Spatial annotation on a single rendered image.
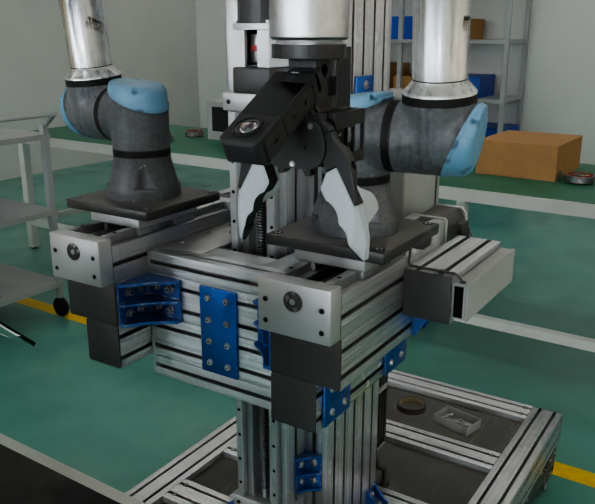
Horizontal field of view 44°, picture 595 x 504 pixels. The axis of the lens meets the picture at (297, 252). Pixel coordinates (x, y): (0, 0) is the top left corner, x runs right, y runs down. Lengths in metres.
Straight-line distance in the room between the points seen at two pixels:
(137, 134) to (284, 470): 0.77
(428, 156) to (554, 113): 6.08
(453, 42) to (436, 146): 0.15
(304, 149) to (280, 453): 1.03
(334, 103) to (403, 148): 0.44
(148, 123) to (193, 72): 7.75
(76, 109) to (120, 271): 0.37
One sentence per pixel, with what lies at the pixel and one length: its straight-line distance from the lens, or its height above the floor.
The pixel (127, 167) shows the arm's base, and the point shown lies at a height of 1.10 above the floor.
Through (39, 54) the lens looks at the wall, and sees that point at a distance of 7.73.
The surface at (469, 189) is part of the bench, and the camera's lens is 3.05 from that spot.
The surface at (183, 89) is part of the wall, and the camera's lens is 9.10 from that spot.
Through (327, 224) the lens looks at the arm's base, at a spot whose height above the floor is 1.06.
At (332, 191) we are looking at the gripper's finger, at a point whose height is 1.22.
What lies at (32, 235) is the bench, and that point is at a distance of 5.04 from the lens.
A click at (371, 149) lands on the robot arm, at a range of 1.18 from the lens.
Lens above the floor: 1.36
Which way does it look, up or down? 17 degrees down
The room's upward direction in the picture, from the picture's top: straight up
